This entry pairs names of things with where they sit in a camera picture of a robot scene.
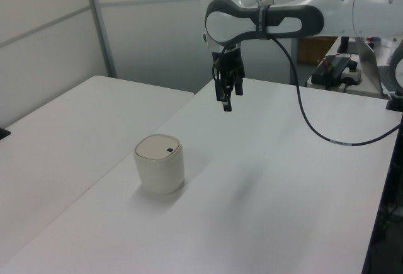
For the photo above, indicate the small white trash can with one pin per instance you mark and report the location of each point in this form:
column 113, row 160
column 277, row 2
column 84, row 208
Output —
column 159, row 170

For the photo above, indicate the grey metal partition post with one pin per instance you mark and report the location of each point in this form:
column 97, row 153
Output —
column 102, row 28

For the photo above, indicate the black power supply box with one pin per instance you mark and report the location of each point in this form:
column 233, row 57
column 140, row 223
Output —
column 327, row 70

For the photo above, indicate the silver laptop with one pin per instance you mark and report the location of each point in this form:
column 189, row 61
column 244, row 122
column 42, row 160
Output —
column 368, row 63

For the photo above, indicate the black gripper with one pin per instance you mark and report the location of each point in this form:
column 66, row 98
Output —
column 230, row 61

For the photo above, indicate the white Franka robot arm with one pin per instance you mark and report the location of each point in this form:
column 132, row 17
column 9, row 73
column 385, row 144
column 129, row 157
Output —
column 340, row 6

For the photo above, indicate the white plug adapter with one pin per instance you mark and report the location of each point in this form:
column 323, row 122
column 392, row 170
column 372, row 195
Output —
column 352, row 74

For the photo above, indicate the black table clamp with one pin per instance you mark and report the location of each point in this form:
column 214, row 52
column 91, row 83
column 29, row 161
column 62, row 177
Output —
column 396, row 102
column 4, row 133

